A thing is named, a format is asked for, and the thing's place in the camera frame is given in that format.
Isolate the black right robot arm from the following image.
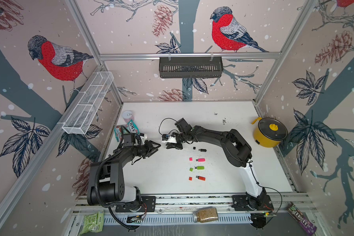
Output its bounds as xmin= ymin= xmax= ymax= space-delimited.
xmin=161 ymin=118 xmax=269 ymax=210

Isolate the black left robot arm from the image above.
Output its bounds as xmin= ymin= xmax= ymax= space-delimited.
xmin=87 ymin=133 xmax=161 ymax=209

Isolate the red usb drive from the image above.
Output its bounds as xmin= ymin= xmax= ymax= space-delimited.
xmin=196 ymin=176 xmax=206 ymax=181

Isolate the green candy packet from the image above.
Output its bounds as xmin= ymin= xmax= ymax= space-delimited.
xmin=115 ymin=120 xmax=140 ymax=142

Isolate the pink can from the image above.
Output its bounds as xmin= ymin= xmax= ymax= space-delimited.
xmin=122 ymin=110 xmax=134 ymax=124

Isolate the glass jar of seeds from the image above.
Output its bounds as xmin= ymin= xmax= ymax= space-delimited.
xmin=193 ymin=207 xmax=219 ymax=223

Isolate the yellow pot with black lid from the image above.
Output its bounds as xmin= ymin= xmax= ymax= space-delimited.
xmin=251 ymin=117 xmax=288 ymax=148

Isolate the green snack bag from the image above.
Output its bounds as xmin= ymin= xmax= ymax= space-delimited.
xmin=79 ymin=210 xmax=104 ymax=235

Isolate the purple candy bar wrapper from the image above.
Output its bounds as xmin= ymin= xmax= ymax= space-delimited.
xmin=287 ymin=202 xmax=317 ymax=236

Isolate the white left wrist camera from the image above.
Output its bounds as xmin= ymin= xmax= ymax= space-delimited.
xmin=139 ymin=133 xmax=147 ymax=141

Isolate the white wire mesh shelf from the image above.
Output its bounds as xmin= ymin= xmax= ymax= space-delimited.
xmin=62 ymin=71 xmax=114 ymax=135

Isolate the black wire basket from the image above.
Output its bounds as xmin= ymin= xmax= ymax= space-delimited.
xmin=159 ymin=57 xmax=224 ymax=79

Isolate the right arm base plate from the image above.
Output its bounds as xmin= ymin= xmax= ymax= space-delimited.
xmin=231 ymin=194 xmax=274 ymax=211

